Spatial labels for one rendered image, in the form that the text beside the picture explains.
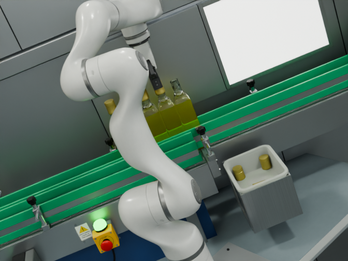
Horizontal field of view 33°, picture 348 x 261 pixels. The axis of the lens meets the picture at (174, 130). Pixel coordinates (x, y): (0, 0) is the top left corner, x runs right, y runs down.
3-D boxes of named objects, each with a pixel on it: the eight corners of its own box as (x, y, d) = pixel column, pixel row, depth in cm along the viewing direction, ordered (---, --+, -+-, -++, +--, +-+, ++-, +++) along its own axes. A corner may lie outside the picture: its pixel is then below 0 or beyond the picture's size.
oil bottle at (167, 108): (189, 144, 215) (169, 92, 206) (192, 150, 210) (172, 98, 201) (175, 149, 215) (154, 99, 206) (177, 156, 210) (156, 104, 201)
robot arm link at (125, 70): (156, 213, 172) (208, 198, 168) (149, 235, 161) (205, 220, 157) (85, 56, 157) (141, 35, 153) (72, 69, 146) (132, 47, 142)
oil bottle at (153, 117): (174, 149, 215) (153, 99, 206) (177, 156, 210) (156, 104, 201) (160, 156, 215) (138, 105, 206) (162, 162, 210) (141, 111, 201)
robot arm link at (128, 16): (136, -13, 161) (160, -10, 190) (83, 5, 165) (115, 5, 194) (146, 19, 163) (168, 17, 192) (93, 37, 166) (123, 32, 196)
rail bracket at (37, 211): (53, 225, 200) (35, 193, 194) (53, 236, 193) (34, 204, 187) (42, 229, 200) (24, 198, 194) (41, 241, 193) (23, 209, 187)
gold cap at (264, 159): (261, 171, 203) (258, 160, 201) (262, 165, 206) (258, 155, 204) (271, 169, 202) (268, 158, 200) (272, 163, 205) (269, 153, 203)
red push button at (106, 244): (109, 234, 195) (110, 240, 192) (114, 243, 197) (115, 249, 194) (98, 238, 195) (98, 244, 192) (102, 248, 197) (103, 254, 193)
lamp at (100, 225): (107, 221, 199) (103, 215, 198) (108, 229, 195) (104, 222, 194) (95, 227, 199) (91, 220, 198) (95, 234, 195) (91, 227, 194)
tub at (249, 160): (274, 162, 208) (267, 142, 204) (297, 193, 187) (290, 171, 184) (229, 182, 208) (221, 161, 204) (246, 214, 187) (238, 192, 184)
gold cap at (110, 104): (106, 114, 203) (101, 103, 201) (114, 109, 205) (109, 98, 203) (113, 115, 200) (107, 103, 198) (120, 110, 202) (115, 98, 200)
